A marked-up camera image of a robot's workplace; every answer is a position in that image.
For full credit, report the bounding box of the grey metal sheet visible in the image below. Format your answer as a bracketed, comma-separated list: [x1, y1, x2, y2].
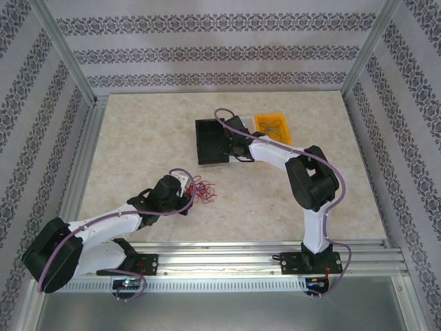
[32, 290, 409, 331]

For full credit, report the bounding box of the aluminium side rail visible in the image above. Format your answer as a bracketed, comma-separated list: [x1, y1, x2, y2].
[48, 96, 108, 251]
[343, 92, 394, 250]

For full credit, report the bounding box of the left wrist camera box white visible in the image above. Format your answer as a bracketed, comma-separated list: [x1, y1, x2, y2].
[172, 173, 190, 190]

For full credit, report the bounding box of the slotted metal cable duct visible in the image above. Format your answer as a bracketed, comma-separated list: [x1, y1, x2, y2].
[61, 278, 308, 293]

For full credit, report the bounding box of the red thin cable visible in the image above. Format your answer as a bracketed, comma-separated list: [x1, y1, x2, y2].
[192, 180, 219, 203]
[187, 175, 208, 205]

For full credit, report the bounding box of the light blue thin cable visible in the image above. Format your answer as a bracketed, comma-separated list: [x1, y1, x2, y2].
[258, 119, 287, 141]

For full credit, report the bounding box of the aluminium frame post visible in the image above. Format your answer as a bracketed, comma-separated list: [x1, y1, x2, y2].
[340, 0, 404, 101]
[32, 0, 99, 104]

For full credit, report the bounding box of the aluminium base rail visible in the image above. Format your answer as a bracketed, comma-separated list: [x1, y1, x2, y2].
[32, 240, 410, 278]

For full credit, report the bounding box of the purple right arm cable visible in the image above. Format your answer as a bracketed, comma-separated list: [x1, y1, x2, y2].
[214, 108, 353, 300]

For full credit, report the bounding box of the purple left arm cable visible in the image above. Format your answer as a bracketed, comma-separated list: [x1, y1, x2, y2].
[37, 168, 196, 303]

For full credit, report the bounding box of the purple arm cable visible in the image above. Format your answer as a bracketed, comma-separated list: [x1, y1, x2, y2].
[37, 168, 196, 303]
[214, 108, 353, 300]

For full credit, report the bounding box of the yellow plastic bin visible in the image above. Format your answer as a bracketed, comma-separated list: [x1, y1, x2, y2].
[254, 112, 294, 146]

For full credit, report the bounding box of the black plastic bin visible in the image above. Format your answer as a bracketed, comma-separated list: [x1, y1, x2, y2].
[194, 117, 231, 167]

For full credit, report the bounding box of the white plastic bin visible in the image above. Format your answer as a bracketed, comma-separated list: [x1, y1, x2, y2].
[227, 115, 258, 165]

